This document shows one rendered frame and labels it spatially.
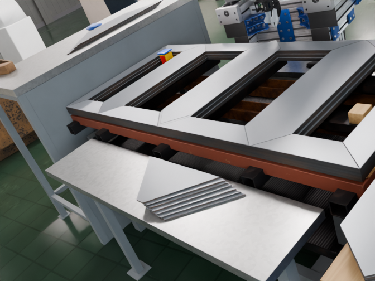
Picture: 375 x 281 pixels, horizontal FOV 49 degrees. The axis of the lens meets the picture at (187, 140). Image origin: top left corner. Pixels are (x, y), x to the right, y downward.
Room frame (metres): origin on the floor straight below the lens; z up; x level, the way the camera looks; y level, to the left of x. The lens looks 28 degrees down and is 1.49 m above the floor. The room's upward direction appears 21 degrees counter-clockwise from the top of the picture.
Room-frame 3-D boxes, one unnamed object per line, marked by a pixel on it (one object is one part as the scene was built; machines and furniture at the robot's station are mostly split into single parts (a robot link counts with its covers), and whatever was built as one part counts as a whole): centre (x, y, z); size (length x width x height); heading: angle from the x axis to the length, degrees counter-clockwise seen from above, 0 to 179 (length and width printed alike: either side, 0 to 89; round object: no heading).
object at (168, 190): (1.08, 0.10, 0.77); 0.45 x 0.20 x 0.04; 34
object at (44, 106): (2.35, 0.16, 0.50); 1.30 x 0.04 x 1.01; 124
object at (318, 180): (1.42, 0.05, 0.78); 1.56 x 0.09 x 0.06; 34
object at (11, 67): (2.44, 0.83, 1.07); 0.12 x 0.06 x 0.05; 49
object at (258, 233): (1.21, 0.19, 0.73); 1.20 x 0.26 x 0.03; 34
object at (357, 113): (1.06, -0.53, 0.79); 0.06 x 0.05 x 0.04; 124
